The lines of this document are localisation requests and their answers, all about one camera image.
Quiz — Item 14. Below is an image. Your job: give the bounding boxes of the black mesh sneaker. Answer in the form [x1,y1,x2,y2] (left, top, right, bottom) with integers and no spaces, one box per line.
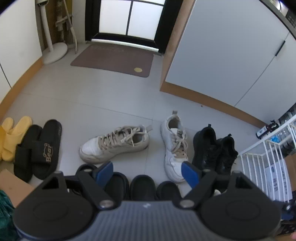
[192,124,220,170]
[215,134,238,175]

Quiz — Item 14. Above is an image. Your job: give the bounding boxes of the white sneaker beige laces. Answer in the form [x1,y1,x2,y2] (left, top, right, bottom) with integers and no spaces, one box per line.
[79,125,152,164]

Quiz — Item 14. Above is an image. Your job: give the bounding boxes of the black clog with strap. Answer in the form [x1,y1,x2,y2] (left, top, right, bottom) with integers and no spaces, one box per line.
[130,175,157,201]

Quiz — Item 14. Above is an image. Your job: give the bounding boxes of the white sneaker patterned laces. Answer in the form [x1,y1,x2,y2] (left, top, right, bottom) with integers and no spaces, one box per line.
[160,110,189,183]

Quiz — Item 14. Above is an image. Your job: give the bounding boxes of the black Bear slide sandal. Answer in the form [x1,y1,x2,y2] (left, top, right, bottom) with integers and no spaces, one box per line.
[32,120,62,180]

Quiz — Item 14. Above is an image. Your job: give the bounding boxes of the white metal shelf rack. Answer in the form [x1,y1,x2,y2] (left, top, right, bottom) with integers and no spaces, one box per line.
[238,118,295,197]

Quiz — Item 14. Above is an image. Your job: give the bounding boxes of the white printed carton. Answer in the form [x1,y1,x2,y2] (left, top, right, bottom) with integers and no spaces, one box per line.
[264,161,292,202]

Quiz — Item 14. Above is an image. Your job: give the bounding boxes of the small cardboard box left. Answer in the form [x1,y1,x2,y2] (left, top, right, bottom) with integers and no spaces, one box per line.
[0,169,34,208]

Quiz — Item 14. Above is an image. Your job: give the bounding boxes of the dark bottle on shelf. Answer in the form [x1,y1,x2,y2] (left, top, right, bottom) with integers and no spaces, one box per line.
[256,120,279,140]

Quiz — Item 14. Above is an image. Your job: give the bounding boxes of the yellow slide sandal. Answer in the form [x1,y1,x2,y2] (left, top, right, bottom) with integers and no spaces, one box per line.
[0,118,14,160]
[1,116,33,162]

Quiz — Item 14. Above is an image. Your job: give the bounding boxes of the green patterned cloth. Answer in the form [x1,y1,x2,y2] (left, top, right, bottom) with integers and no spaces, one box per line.
[0,190,20,241]

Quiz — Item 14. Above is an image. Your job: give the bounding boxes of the brown door mat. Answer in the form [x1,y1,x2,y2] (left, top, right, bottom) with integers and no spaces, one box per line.
[71,43,154,78]

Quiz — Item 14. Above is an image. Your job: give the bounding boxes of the white cabinet with wood base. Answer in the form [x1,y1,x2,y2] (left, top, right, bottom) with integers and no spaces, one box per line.
[160,1,295,128]

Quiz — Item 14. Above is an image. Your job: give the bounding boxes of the white standing fan base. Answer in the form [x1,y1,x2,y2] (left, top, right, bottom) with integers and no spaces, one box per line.
[36,1,68,65]

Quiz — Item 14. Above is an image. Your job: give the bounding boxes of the black framed glass door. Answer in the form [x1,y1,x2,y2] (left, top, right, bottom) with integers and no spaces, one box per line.
[85,1,183,54]

